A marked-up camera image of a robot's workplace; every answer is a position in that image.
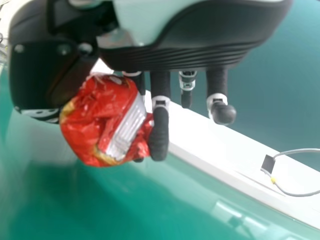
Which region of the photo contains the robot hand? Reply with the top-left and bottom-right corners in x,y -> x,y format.
7,0 -> 294,161

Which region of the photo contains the red biscuit packet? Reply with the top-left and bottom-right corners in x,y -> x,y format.
59,73 -> 155,168

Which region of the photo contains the thin grey cable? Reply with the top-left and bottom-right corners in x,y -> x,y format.
270,148 -> 320,198

